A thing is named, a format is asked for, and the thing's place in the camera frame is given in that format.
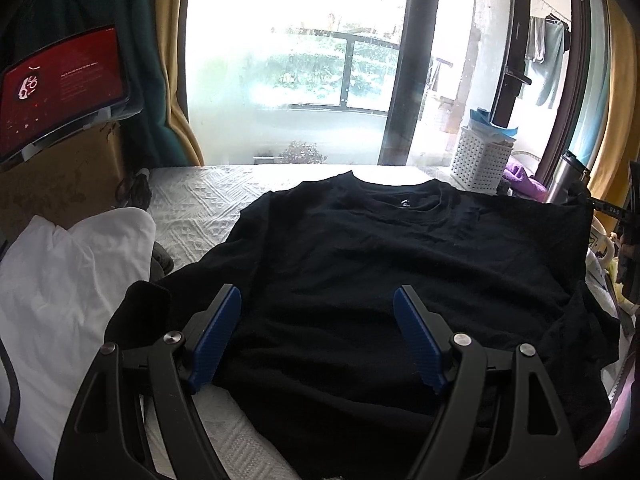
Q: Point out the yellow curtain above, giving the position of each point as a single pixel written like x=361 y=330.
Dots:
x=620 y=144
x=167 y=17

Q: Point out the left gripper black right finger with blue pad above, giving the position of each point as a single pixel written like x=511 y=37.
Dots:
x=530 y=437

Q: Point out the hanging grey blue clothes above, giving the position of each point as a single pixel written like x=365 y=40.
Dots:
x=548 y=40

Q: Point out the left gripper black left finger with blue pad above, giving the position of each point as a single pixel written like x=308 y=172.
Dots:
x=104 y=436

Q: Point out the blue cloth in basket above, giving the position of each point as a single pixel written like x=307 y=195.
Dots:
x=479 y=121

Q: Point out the dark sliding door frame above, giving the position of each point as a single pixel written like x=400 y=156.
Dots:
x=414 y=55

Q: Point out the white quilted bed cover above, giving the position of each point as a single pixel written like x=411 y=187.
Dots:
x=200 y=199

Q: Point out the tablet with red screen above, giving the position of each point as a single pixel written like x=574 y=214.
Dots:
x=61 y=88

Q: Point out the white perforated plastic basket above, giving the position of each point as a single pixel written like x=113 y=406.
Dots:
x=479 y=161

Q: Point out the black t-shirt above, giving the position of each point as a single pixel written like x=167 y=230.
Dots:
x=521 y=278

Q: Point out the white folded garment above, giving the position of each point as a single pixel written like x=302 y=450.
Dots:
x=59 y=289

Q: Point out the dark green curtain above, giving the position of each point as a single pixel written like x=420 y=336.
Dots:
x=148 y=139

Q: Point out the brown cardboard box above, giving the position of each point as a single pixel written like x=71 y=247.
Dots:
x=70 y=181

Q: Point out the purple cloth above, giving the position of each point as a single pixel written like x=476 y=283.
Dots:
x=522 y=182

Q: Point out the stainless steel tumbler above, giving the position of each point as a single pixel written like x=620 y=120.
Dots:
x=569 y=171

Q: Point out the cream bear mug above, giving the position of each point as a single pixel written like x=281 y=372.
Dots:
x=601 y=245

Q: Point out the yellow curtain right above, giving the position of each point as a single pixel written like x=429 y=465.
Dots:
x=620 y=144

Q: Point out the yellow curtain left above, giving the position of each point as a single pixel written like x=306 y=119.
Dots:
x=167 y=17

